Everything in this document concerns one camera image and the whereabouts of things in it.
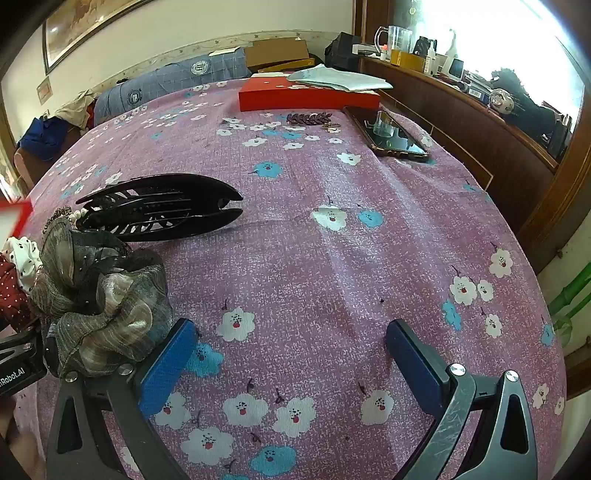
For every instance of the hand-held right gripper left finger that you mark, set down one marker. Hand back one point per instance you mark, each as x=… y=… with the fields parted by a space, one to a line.
x=166 y=369

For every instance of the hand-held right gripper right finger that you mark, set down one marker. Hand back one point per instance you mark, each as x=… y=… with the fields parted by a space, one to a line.
x=415 y=364

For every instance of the dark cloth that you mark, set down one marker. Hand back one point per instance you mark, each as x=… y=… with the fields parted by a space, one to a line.
x=531 y=101

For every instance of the brown leaf hair clip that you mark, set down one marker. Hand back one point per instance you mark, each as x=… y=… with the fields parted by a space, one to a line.
x=309 y=118

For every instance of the wooden cabinet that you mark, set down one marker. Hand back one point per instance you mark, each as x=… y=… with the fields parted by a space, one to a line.
x=485 y=138

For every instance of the white dotted scrunchie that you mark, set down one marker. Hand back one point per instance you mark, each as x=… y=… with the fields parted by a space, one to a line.
x=23 y=261

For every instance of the beige clothing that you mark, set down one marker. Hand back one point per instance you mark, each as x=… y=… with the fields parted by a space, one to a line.
x=76 y=110

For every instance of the grey sheer scrunchie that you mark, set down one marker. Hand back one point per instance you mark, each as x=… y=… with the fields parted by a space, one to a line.
x=97 y=295

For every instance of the brown cardboard box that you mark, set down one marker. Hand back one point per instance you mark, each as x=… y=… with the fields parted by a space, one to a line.
x=277 y=53

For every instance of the black bag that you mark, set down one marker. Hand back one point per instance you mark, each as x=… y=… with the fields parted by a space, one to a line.
x=344 y=50

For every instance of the small metal hair clips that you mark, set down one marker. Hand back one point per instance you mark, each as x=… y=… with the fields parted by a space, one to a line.
x=331 y=128

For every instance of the smartphone with brown case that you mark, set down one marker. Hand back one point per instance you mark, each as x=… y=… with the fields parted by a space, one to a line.
x=392 y=136

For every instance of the blue clothing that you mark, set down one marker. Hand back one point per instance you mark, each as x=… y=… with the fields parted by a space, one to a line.
x=44 y=136

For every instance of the yellow box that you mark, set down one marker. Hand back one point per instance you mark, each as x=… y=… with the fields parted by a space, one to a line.
x=406 y=61

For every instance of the white folded cloth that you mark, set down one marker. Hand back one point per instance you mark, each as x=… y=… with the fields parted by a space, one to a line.
x=341 y=79

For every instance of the purple floral bedsheet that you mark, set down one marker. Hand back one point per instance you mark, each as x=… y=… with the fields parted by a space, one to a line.
x=323 y=258

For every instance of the white bottle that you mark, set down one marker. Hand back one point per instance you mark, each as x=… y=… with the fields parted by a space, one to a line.
x=430 y=57

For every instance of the framed wall picture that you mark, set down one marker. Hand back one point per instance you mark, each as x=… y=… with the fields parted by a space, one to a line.
x=83 y=27

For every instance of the brown sofa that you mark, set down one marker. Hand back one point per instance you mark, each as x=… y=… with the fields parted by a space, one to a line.
x=23 y=168

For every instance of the red dotted scrunchie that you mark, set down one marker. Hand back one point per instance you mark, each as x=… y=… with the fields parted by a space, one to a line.
x=11 y=300

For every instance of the clear measuring jug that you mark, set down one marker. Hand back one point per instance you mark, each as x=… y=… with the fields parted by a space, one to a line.
x=397 y=39

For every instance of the black hair claw clip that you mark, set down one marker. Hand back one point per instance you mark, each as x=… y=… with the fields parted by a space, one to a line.
x=157 y=210

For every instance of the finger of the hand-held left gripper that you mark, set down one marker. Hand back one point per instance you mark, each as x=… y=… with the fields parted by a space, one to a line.
x=51 y=357

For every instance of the red cardboard box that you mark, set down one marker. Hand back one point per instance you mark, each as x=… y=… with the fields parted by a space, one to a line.
x=11 y=217

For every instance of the red box lid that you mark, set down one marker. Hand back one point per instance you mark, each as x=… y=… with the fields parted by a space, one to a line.
x=304 y=98

